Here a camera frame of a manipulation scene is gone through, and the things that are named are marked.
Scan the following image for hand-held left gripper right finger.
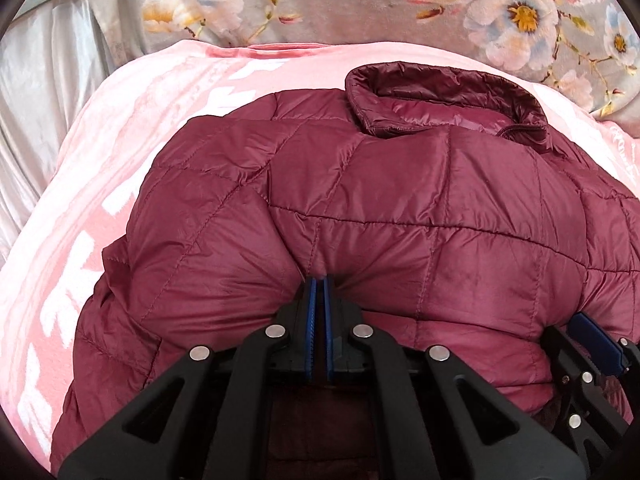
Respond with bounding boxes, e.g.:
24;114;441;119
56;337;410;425
323;276;587;480

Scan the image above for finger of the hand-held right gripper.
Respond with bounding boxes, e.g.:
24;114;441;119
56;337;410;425
541;311;640;463

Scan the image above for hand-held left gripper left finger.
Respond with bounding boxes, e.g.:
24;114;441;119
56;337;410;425
59;276;319;480

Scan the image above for maroon quilted puffer jacket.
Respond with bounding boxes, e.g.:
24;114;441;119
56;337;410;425
50;61;640;480

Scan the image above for pink blanket with white print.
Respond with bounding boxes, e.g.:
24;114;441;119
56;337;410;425
0;39;640;476

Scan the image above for grey floral bed sheet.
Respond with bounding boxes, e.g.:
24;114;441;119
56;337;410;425
80;0;640;123

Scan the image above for silver satin cloth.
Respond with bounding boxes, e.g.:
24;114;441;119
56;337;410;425
0;0;107;263

